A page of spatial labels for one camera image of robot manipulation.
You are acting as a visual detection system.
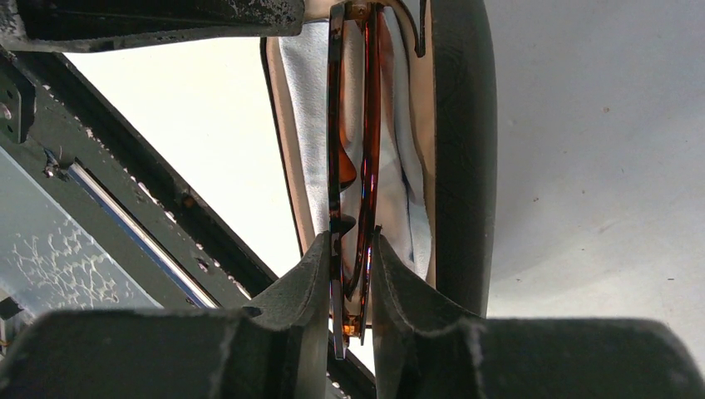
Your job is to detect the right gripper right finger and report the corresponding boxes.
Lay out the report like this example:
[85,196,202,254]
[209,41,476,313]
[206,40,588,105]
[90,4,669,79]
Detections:
[371,233,704,398]

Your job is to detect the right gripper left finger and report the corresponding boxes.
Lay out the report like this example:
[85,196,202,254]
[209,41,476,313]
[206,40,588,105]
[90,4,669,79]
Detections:
[1,233,331,398]

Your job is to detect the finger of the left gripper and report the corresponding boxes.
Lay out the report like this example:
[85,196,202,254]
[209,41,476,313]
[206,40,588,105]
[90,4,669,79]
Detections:
[1,0,305,53]

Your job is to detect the light blue cleaning cloth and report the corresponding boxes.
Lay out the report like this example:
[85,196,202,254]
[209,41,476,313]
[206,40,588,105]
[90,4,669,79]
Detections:
[264,8,435,278]

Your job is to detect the black glasses case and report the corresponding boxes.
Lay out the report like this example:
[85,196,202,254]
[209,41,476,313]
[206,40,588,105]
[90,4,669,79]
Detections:
[261,1,497,316]

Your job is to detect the brown sunglasses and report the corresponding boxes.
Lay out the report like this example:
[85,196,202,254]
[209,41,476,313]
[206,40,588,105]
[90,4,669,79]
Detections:
[326,0,428,362]

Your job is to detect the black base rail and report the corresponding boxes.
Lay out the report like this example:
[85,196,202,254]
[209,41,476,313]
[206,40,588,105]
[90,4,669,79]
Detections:
[1,50,376,398]

